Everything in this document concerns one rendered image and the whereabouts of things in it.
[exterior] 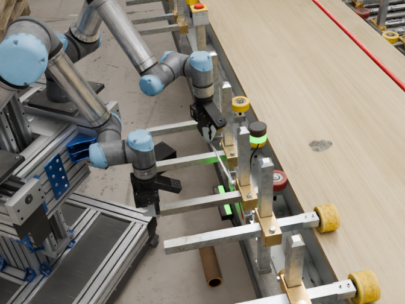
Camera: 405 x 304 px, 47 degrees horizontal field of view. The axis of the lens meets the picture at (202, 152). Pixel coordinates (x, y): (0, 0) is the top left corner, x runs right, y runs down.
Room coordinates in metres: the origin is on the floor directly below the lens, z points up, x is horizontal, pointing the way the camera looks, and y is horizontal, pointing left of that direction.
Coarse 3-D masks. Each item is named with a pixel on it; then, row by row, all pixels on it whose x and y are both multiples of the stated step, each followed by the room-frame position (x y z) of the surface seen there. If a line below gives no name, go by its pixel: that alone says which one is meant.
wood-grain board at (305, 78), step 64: (256, 0) 2.80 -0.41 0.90; (320, 0) 2.72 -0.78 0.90; (256, 64) 2.01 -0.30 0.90; (320, 64) 1.95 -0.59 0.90; (384, 64) 1.90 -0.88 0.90; (320, 128) 1.45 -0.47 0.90; (384, 128) 1.42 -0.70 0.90; (320, 192) 1.11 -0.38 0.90; (384, 192) 1.08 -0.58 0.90; (384, 256) 0.83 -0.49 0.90
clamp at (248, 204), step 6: (240, 186) 1.20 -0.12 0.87; (246, 186) 1.20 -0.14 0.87; (252, 186) 1.19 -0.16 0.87; (240, 192) 1.17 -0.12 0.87; (246, 192) 1.17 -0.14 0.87; (252, 192) 1.16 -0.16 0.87; (246, 198) 1.14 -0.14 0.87; (252, 198) 1.13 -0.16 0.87; (246, 204) 1.13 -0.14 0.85; (252, 204) 1.13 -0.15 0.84; (246, 210) 1.13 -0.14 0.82
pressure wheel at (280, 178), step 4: (276, 172) 1.22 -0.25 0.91; (280, 172) 1.22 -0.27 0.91; (276, 176) 1.19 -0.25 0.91; (280, 176) 1.20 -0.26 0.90; (284, 176) 1.19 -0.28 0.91; (276, 180) 1.18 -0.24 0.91; (280, 180) 1.17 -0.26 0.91; (284, 180) 1.17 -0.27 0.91; (276, 184) 1.16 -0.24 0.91; (280, 184) 1.16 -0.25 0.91; (284, 184) 1.16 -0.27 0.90; (276, 188) 1.15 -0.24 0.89; (280, 188) 1.16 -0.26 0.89; (284, 188) 1.17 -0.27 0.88; (276, 196) 1.19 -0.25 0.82
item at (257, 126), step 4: (252, 124) 1.24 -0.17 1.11; (256, 124) 1.24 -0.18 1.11; (260, 124) 1.23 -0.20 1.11; (264, 124) 1.23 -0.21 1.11; (252, 128) 1.21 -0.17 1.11; (256, 128) 1.21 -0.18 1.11; (260, 128) 1.21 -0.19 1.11; (264, 128) 1.21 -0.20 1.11; (252, 136) 1.21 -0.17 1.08; (256, 148) 1.23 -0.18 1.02; (252, 156) 1.22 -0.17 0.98
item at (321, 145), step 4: (324, 140) 1.37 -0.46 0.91; (308, 144) 1.36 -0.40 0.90; (312, 144) 1.35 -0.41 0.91; (316, 144) 1.35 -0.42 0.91; (320, 144) 1.34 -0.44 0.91; (324, 144) 1.34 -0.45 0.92; (328, 144) 1.35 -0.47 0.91; (332, 144) 1.35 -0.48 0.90; (312, 148) 1.33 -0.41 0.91; (316, 148) 1.32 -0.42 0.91; (320, 148) 1.32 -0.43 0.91; (324, 148) 1.33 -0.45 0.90
